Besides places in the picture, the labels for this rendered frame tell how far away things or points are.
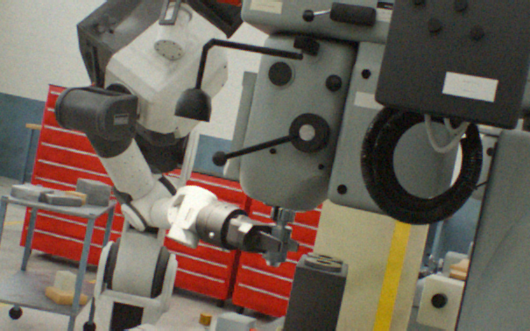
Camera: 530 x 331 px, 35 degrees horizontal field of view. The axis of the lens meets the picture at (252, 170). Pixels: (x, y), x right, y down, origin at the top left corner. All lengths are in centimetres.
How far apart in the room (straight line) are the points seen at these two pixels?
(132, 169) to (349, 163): 63
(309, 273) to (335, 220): 144
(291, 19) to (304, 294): 70
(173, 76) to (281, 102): 41
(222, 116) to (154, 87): 946
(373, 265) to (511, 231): 199
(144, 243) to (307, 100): 84
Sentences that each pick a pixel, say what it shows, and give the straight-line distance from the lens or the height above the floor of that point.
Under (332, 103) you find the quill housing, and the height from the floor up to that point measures 151.
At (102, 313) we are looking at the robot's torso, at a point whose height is 88.
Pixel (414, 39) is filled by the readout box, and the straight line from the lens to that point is 123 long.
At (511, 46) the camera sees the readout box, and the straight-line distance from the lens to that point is 122.
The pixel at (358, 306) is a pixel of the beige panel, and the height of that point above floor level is 84.
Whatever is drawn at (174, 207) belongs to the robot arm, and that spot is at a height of 124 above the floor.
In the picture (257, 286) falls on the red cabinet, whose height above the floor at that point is 26.
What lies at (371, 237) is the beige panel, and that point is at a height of 111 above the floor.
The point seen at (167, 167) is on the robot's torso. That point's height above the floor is 129.
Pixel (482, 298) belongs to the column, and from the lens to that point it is 141.
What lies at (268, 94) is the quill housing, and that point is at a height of 151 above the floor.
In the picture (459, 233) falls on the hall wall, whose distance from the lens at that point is 1061.
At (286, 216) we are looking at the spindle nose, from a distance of 162.
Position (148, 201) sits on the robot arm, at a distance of 199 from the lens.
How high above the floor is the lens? 145
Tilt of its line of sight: 3 degrees down
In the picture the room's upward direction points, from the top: 11 degrees clockwise
